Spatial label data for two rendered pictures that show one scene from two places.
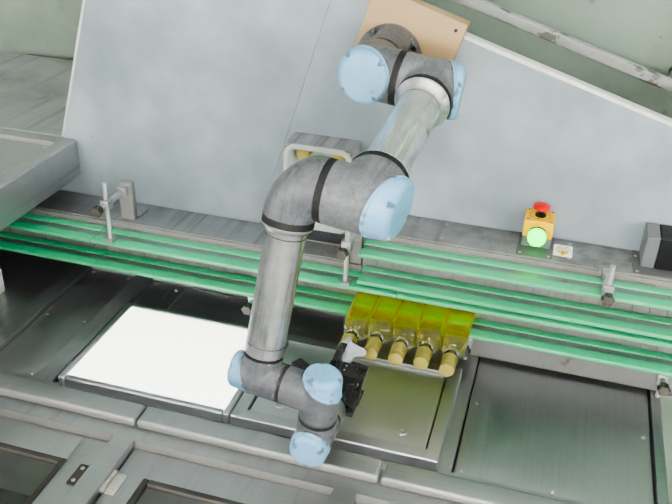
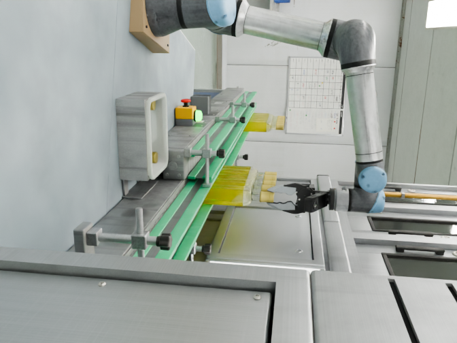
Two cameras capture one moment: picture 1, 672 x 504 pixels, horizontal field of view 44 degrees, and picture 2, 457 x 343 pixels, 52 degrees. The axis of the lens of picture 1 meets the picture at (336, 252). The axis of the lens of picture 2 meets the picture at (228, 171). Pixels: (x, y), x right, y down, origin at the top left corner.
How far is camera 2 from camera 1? 2.37 m
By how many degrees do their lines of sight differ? 88
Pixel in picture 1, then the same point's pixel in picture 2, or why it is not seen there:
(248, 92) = (92, 68)
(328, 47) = (121, 9)
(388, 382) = (251, 220)
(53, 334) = not seen: outside the picture
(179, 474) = not seen: hidden behind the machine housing
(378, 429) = (300, 222)
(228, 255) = (168, 226)
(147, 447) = not seen: hidden behind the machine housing
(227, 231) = (129, 222)
